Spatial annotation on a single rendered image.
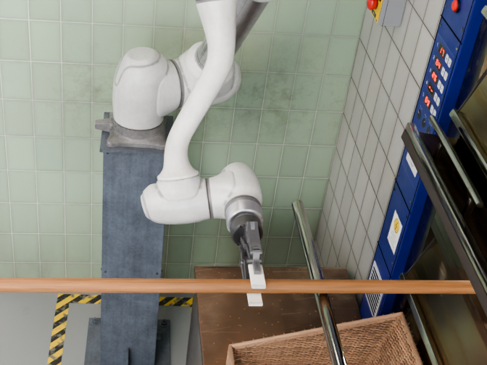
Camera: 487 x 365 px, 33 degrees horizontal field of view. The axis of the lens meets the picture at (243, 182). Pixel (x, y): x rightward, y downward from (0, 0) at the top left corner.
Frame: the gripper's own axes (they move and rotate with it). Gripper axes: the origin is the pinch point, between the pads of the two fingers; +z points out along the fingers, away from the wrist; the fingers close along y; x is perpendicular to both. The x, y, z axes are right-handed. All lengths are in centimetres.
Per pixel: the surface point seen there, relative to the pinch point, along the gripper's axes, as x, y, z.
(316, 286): -13.0, -1.3, 1.3
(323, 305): -14.5, 1.7, 4.2
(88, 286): 35.3, -0.6, 1.4
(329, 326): -14.6, 1.6, 10.3
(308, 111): -37, 29, -121
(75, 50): 45, 10, -120
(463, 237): -36.8, -23.7, 10.5
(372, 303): -48, 50, -45
